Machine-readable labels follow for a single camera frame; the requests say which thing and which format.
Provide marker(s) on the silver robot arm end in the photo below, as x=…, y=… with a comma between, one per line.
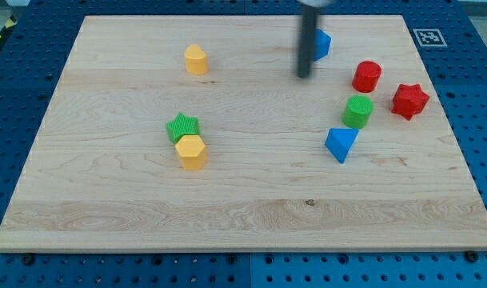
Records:
x=316, y=3

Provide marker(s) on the green star block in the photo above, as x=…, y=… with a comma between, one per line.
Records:
x=182, y=125

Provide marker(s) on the red star block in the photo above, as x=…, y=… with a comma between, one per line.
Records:
x=409, y=100

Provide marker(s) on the yellow hexagon block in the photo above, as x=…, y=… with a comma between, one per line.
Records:
x=191, y=151

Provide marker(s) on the wooden board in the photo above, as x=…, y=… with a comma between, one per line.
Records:
x=103, y=177

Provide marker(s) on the yellow heart block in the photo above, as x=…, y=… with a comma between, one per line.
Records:
x=196, y=60

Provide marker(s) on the blue triangle block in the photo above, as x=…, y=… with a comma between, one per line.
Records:
x=339, y=142

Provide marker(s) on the green cylinder block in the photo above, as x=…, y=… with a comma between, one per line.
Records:
x=357, y=111

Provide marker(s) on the blue cube block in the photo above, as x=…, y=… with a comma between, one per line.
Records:
x=322, y=44

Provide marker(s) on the red cylinder block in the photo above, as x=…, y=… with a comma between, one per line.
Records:
x=366, y=76

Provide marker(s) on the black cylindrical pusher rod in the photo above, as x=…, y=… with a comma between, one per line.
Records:
x=306, y=40

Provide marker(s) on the white fiducial marker tag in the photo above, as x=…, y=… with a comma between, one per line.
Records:
x=429, y=37

